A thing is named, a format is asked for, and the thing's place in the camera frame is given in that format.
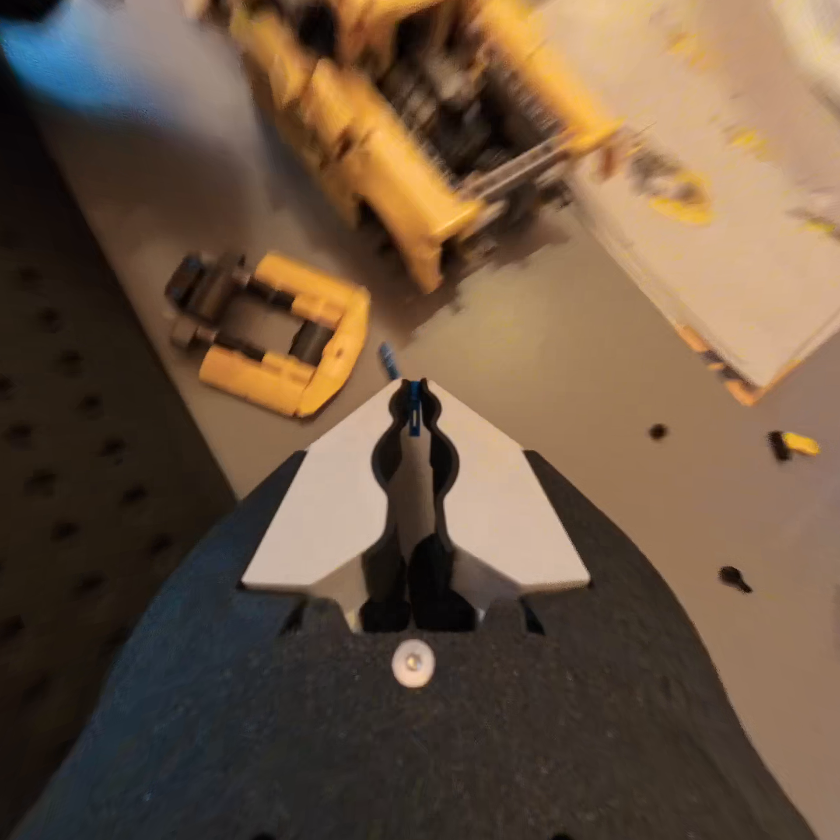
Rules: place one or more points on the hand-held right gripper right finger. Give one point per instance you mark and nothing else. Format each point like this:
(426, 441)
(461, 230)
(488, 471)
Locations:
(512, 518)

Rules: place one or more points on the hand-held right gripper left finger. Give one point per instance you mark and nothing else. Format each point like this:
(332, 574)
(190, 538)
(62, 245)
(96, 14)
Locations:
(328, 518)

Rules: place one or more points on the blue connector pin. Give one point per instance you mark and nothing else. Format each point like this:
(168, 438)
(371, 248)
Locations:
(388, 361)
(413, 420)

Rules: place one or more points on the grey desk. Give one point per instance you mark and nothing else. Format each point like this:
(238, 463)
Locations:
(558, 394)

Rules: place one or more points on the small black round bushing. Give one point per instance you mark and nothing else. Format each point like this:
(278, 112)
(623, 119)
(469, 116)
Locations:
(657, 432)

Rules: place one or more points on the yellow U-shaped brick assembly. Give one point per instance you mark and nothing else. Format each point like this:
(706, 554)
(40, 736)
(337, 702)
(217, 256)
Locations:
(328, 308)

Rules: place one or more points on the black ball pin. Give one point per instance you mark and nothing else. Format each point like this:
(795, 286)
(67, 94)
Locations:
(732, 576)

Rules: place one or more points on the black perforated board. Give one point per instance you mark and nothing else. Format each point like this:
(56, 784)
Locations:
(65, 459)

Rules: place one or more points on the black and yellow connector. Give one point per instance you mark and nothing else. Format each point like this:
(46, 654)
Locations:
(800, 445)

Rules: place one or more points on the open instruction booklet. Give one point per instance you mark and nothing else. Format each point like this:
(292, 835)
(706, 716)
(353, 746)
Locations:
(722, 262)

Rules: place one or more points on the yellow brick toy car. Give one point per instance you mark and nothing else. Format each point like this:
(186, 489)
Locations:
(394, 164)

